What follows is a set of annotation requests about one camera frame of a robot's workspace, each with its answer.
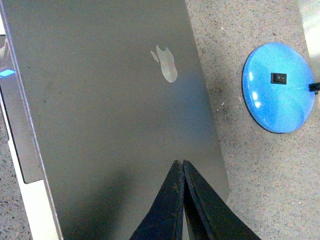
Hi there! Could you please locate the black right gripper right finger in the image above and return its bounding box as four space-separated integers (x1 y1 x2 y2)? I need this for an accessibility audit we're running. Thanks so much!
182 160 260 240

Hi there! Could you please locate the grey laptop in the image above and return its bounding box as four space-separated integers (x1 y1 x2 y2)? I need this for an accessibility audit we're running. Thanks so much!
0 0 230 240

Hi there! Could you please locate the blue desk lamp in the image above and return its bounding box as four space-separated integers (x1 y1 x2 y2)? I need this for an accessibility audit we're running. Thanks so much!
242 42 315 134

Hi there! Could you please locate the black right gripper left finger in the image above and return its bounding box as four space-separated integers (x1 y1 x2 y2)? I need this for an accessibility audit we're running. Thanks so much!
130 161 185 240

